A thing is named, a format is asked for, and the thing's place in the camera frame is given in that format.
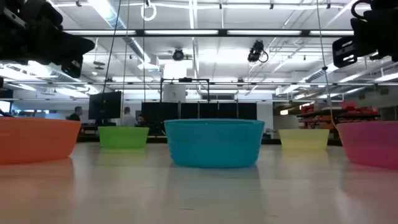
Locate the orange plastic bowl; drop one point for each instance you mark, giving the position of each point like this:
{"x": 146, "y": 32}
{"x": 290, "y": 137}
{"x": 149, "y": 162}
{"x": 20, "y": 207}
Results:
{"x": 34, "y": 140}

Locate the blue plastic bowl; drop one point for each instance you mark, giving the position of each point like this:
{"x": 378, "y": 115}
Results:
{"x": 214, "y": 143}

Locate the black overhead camera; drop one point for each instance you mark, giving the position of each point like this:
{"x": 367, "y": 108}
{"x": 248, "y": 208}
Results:
{"x": 256, "y": 51}

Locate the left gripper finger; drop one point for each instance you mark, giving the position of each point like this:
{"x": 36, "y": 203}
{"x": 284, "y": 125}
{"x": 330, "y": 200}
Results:
{"x": 74, "y": 66}
{"x": 79, "y": 46}

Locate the shelf with orange bins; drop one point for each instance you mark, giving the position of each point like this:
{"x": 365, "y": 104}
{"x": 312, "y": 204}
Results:
{"x": 339, "y": 115}

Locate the green plastic bowl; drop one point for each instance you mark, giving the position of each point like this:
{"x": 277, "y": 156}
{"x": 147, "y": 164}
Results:
{"x": 123, "y": 137}

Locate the pink plastic bowl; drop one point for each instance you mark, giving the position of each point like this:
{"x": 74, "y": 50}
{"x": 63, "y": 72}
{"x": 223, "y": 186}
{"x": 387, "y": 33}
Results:
{"x": 373, "y": 143}

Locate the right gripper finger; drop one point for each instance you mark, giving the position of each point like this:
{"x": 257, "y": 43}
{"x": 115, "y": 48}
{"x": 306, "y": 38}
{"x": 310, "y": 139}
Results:
{"x": 344, "y": 52}
{"x": 365, "y": 37}

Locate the black monitor on stand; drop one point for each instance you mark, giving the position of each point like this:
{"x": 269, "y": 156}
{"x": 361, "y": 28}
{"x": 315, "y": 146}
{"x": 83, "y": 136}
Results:
{"x": 105, "y": 105}

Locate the black aluminium table frame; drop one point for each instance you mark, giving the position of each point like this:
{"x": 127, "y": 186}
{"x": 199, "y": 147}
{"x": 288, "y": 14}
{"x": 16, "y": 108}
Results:
{"x": 270, "y": 141}

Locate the lit computer screen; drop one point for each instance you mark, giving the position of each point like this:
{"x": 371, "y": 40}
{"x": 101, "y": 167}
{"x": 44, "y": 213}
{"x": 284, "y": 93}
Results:
{"x": 4, "y": 106}

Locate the yellow plastic bowl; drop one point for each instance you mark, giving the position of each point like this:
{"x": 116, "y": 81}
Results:
{"x": 303, "y": 139}

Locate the black round hanging device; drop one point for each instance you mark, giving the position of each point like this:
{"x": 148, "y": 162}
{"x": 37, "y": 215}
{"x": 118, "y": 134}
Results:
{"x": 178, "y": 54}

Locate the person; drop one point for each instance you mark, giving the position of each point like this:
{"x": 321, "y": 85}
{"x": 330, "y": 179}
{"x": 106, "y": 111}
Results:
{"x": 74, "y": 115}
{"x": 141, "y": 121}
{"x": 128, "y": 119}

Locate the black overhead light bar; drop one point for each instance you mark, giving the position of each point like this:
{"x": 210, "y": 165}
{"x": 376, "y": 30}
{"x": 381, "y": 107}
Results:
{"x": 140, "y": 32}

